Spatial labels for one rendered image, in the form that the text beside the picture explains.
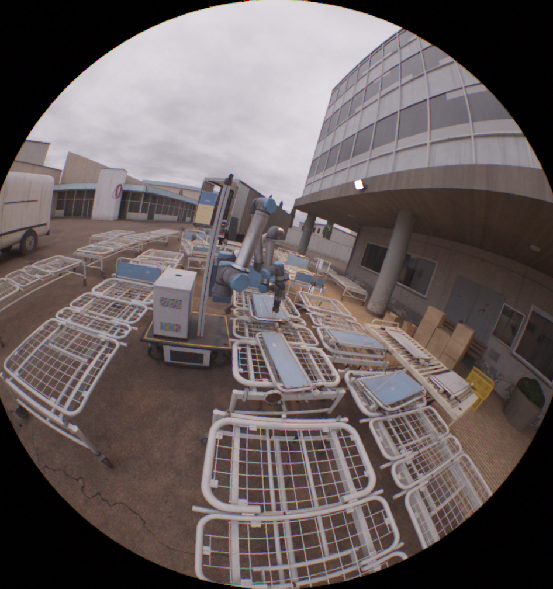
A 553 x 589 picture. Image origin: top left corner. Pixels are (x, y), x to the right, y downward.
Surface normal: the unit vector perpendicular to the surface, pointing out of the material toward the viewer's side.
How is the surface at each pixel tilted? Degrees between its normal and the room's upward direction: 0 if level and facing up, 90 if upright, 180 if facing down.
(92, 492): 0
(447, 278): 90
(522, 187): 90
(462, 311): 90
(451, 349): 90
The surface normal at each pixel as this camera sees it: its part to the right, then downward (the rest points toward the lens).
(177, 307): 0.30, 0.38
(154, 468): 0.26, -0.91
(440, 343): -0.91, -0.12
